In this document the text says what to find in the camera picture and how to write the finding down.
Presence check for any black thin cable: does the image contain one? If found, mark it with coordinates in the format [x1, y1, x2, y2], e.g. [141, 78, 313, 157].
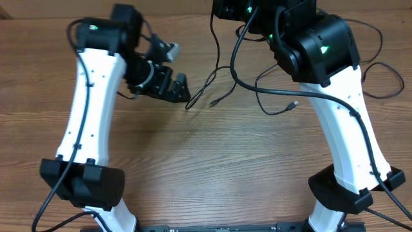
[185, 8, 238, 111]

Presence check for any black USB-A cable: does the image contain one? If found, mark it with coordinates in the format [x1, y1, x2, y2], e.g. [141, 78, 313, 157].
[254, 61, 406, 116]

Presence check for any black USB cable pulled apart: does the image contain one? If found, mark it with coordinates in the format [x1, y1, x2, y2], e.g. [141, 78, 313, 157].
[344, 17, 384, 64]

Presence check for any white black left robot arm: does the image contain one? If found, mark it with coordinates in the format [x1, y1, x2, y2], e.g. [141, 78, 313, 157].
[40, 17, 190, 231]

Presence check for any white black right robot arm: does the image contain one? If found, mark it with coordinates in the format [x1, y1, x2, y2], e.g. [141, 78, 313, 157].
[212, 0, 406, 231]

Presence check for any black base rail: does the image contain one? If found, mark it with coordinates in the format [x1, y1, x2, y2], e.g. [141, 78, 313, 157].
[138, 221, 366, 232]

